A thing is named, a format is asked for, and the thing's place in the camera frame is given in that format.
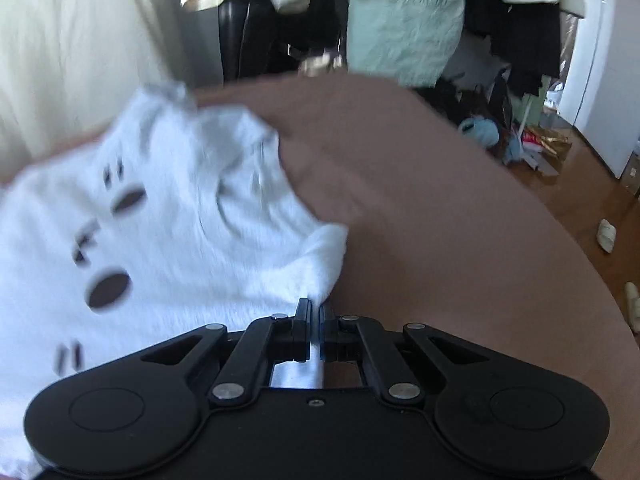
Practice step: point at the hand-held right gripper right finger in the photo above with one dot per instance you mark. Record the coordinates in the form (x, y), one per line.
(330, 342)

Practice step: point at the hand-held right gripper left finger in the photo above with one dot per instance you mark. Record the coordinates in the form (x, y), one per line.
(301, 334)

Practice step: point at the white printed t-shirt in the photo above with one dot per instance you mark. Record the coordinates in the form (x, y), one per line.
(200, 210)

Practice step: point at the brown bed sheet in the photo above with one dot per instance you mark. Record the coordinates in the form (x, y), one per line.
(425, 235)

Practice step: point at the teal soft item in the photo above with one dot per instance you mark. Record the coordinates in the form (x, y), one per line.
(480, 131)

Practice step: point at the black bag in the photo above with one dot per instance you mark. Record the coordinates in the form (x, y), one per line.
(450, 102)

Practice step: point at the red and gold packaging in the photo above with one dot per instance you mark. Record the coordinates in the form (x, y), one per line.
(547, 142)

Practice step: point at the cream slipper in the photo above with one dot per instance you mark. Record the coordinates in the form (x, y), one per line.
(634, 307)
(606, 235)

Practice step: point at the black chair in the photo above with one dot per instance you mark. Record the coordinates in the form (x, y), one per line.
(240, 35)

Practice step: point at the mint green garment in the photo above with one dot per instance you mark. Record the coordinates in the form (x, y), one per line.
(405, 25)

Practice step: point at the dark hanging garments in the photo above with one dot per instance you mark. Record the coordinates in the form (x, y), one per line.
(520, 35)

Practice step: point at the white cabinet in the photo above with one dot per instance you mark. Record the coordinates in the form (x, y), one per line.
(600, 85)

